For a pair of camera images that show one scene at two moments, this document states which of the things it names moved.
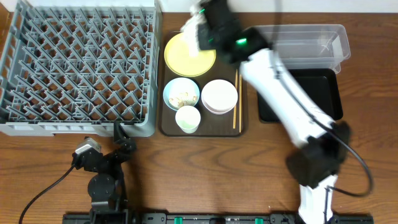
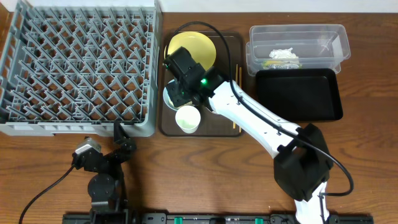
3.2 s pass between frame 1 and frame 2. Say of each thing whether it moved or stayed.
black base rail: stayed
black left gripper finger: stayed
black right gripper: moved
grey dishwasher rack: stayed
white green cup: stayed
